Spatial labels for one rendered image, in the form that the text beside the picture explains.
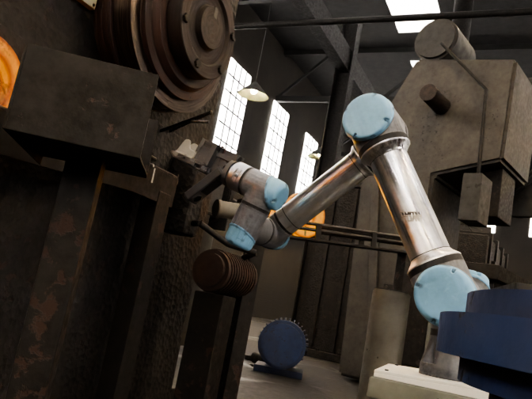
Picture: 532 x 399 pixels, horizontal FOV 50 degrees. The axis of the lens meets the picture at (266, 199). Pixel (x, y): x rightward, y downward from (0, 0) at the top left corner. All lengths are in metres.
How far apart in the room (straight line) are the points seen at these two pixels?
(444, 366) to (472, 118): 2.98
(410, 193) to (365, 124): 0.18
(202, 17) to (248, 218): 0.57
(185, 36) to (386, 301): 0.99
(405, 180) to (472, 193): 2.48
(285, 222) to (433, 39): 3.27
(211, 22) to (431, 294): 0.94
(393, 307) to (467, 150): 2.34
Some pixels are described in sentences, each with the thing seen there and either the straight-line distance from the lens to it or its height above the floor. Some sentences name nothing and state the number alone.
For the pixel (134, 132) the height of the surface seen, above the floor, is 0.62.
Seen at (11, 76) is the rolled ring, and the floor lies 0.75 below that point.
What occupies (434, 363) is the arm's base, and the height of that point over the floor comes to 0.35.
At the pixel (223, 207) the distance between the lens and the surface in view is 1.78.
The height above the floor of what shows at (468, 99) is 2.01.
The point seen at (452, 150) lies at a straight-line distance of 4.08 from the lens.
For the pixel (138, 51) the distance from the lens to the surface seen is 1.53.
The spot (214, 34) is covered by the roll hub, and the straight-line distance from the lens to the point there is 1.66.
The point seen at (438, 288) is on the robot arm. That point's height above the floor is 0.49.
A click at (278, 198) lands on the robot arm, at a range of 1.37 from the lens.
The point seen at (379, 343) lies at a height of 0.35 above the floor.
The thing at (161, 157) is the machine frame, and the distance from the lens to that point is 1.77.
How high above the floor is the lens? 0.40
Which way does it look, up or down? 10 degrees up
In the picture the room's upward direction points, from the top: 11 degrees clockwise
